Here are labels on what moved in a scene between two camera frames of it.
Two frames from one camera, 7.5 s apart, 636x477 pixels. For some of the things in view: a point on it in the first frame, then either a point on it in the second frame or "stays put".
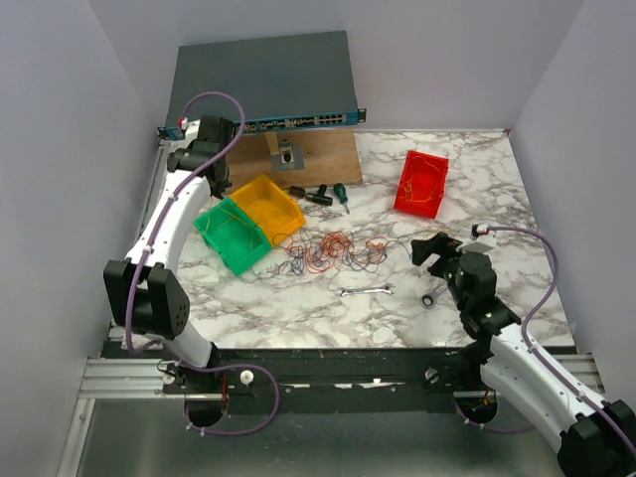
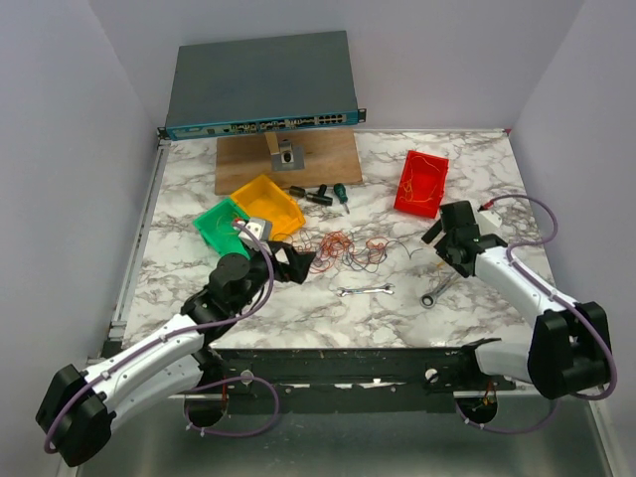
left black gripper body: x=222 y=186 -> x=259 y=273
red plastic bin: x=421 y=184 stays put
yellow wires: x=407 y=187 stays put
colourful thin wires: x=326 y=251 stays put
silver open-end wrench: x=386 y=287 stays put
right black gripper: x=439 y=243 -> x=442 y=251
